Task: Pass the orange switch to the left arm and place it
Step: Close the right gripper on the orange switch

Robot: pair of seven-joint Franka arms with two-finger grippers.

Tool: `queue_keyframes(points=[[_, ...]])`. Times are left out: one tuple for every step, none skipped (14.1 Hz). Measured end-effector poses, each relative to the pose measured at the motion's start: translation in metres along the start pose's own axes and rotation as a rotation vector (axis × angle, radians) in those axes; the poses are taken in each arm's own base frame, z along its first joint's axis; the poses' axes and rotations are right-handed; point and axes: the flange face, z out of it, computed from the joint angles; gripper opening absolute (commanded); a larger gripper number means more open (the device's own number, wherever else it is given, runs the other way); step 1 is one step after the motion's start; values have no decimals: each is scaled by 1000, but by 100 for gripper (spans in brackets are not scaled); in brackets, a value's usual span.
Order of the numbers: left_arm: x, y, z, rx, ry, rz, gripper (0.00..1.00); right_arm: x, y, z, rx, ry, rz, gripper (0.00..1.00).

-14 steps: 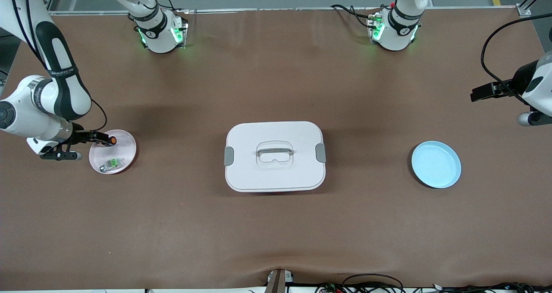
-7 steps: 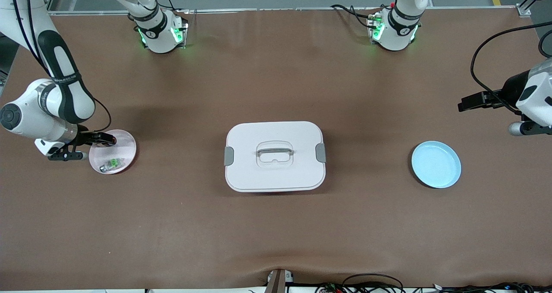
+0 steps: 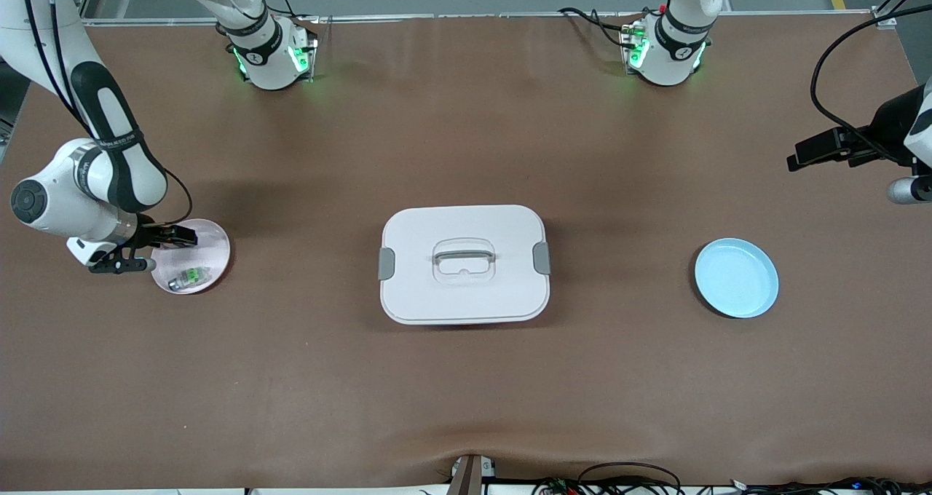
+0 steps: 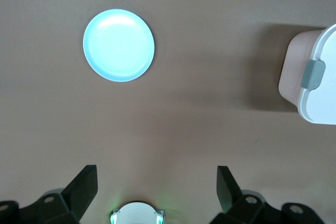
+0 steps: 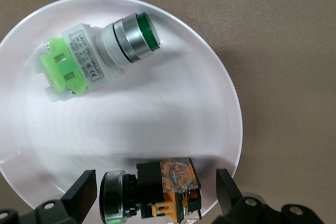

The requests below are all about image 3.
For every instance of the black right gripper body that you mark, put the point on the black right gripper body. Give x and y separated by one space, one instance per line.
148 236

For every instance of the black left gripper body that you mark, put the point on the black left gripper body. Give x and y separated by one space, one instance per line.
879 140

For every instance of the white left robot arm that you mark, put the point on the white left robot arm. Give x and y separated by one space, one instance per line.
670 51

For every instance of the grey box latch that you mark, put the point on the grey box latch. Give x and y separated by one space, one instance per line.
542 258
386 263

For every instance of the white lidded storage box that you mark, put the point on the white lidded storage box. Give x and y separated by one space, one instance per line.
466 295

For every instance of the pink round plate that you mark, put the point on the pink round plate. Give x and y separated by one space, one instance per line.
211 258

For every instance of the light blue round plate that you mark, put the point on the light blue round plate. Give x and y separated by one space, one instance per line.
735 278

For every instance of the green and grey switch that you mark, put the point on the green and grey switch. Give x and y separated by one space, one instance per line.
191 276

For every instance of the metal bracket post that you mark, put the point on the metal bracket post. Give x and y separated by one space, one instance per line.
466 477

